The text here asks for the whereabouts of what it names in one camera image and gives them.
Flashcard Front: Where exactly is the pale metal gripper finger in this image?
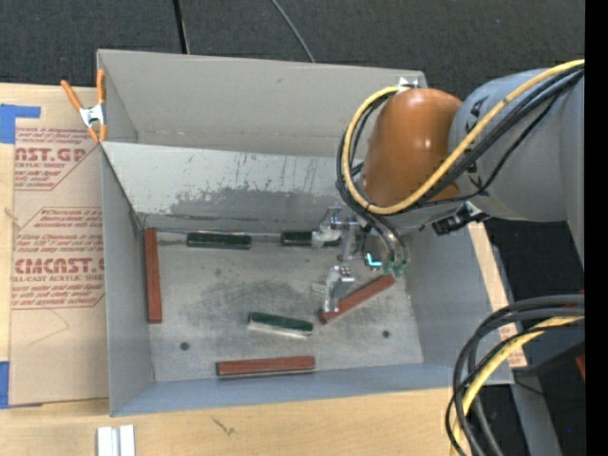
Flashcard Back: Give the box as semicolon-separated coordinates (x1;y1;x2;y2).
312;264;357;314
311;206;346;249

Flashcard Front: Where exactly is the red-brown flat block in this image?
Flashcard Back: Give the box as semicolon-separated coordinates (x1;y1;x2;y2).
215;354;317;378
143;228;163;325
316;273;397;326

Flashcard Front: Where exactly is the dark green flat block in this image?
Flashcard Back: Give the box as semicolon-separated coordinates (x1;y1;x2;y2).
246;311;314;339
185;232;253;250
279;230;343;248

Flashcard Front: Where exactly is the grey metal bin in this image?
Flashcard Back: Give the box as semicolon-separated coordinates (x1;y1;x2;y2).
96;48;515;418

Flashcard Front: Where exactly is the brown cardboard board red print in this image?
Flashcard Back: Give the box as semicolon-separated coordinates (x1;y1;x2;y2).
0;82;529;410

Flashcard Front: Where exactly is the black cylinder on white bracket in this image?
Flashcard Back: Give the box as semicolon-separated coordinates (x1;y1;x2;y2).
430;202;493;237

